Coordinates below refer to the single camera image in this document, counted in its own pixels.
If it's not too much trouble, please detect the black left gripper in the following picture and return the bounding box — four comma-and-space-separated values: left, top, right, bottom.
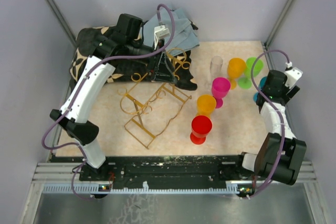
127, 38, 178, 84

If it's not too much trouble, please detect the blue wine glass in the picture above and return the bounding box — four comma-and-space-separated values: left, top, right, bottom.
252, 76, 268, 103

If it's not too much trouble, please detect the orange yellow wine glass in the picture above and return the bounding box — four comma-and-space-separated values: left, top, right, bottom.
196, 94, 217, 118

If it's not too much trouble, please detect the green wine glass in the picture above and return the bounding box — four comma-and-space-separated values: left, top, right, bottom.
238, 57, 264, 89

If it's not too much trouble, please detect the clear wine glass back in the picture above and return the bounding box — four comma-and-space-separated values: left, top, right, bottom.
206, 56, 223, 90

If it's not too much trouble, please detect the magenta wine glass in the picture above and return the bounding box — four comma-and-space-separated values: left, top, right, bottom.
212, 77, 231, 109

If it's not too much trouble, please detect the red wine glass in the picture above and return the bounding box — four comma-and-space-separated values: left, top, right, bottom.
190, 115, 213, 145

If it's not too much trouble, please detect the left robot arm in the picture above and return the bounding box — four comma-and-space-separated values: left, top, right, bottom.
50, 10, 177, 180

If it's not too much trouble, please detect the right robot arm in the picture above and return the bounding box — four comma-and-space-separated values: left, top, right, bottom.
234, 67, 307, 185

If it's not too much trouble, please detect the black cream flower blanket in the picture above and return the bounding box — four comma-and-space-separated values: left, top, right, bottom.
69, 26, 197, 91

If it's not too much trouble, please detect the grey blue folded cloth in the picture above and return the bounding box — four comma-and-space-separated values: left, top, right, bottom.
143, 8, 200, 51

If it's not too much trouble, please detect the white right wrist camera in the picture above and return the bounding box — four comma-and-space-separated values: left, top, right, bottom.
284, 61, 303, 89

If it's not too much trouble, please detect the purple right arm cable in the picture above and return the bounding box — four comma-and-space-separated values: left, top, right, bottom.
240, 50, 292, 200

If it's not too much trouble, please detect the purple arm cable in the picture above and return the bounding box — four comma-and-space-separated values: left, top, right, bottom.
240, 50, 292, 200
41, 3, 175, 201

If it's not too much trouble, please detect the gold wire glass rack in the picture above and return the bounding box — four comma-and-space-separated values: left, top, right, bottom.
116, 48, 192, 151

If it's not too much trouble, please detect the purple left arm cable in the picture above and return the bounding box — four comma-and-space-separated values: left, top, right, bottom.
41, 3, 175, 201

